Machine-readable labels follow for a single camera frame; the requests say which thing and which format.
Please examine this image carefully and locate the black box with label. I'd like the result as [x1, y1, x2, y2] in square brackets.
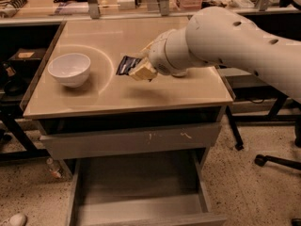
[8, 48, 46, 66]

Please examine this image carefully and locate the closed top drawer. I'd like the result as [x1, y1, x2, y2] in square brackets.
[40, 122, 221, 160]

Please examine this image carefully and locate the white shoe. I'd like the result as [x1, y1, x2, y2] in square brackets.
[0, 213, 27, 226]

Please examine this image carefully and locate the dark blue rxbar wrapper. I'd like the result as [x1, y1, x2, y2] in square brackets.
[116, 56, 141, 75]

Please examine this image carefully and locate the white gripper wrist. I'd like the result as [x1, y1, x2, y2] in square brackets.
[129, 28, 207, 81]

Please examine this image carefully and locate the open middle drawer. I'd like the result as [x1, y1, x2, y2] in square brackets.
[66, 149, 227, 226]

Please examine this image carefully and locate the green white soda can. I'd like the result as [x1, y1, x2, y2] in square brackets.
[172, 71, 188, 78]

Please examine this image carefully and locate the black coiled tool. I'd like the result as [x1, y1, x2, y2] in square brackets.
[0, 0, 27, 18]

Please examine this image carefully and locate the white ceramic bowl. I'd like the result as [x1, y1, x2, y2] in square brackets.
[48, 53, 91, 88]

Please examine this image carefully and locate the grey drawer cabinet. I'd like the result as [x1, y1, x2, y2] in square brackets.
[19, 16, 237, 226]

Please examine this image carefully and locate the black office chair base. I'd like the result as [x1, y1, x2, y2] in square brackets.
[254, 154, 301, 170]

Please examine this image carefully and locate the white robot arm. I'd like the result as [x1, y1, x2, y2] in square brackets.
[129, 7, 301, 102]

